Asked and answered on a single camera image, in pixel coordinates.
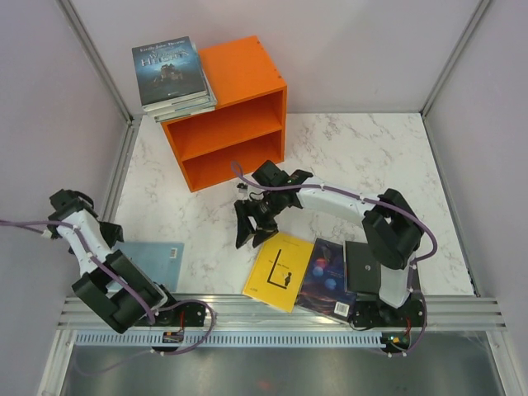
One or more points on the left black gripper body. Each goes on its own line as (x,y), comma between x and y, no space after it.
(110,233)

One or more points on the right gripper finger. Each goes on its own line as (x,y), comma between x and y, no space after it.
(245,230)
(262,234)

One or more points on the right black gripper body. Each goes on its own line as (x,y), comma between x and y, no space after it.
(265,210)

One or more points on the green fantasy cover book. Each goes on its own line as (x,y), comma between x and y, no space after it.
(182,115)

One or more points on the grey book with barcode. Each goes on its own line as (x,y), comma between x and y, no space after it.
(185,111)

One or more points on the teal ocean cover book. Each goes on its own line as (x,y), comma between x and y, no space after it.
(174,80)

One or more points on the dark blue Wuthering Heights book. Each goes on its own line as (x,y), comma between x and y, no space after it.
(144,51)

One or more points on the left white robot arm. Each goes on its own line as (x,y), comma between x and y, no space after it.
(110,284)

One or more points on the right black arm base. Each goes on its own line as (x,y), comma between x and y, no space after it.
(366,312)

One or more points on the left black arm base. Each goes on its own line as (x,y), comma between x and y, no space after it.
(189,313)

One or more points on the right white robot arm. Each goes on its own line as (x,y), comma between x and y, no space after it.
(392,230)

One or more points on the yellow book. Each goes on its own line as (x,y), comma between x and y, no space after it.
(278,272)

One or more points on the light blue thin book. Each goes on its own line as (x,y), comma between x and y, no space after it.
(161,262)

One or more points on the purple nebula cover book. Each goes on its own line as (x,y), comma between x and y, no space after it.
(323,290)

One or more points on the orange wooden shelf box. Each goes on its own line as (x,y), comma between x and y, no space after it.
(247,124)

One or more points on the black book with barcode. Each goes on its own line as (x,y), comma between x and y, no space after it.
(362,270)

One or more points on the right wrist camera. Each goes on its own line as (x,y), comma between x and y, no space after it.
(242,188)

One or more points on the aluminium frame rail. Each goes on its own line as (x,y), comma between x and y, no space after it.
(238,312)

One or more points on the white slotted cable duct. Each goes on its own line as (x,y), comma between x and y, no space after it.
(220,338)

